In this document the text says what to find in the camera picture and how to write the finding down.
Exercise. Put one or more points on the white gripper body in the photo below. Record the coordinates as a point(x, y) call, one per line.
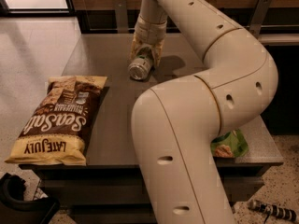
point(149, 31)

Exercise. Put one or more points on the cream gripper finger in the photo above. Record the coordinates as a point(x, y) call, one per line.
point(135, 46)
point(157, 50)

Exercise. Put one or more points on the green silver 7up can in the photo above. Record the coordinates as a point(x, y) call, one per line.
point(139, 68)

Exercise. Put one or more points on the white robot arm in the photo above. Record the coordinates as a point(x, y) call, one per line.
point(173, 123)

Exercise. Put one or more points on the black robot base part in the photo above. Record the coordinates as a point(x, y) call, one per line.
point(15, 210)

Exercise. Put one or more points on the green dang snack bag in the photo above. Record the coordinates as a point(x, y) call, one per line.
point(231, 145)

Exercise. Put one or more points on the brown yellow chips bag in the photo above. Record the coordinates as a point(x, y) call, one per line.
point(60, 129)

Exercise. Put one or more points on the grey table drawer unit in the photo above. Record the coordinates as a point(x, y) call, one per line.
point(110, 189)

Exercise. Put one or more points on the black white striped tool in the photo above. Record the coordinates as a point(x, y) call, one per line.
point(274, 211)

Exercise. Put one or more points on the left metal wall bracket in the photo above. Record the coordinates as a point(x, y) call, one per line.
point(120, 8)

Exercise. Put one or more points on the metal wall bracket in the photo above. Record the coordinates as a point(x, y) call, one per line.
point(258, 16)
point(120, 8)

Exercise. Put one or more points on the right metal wall bracket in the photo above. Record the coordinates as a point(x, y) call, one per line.
point(258, 16)

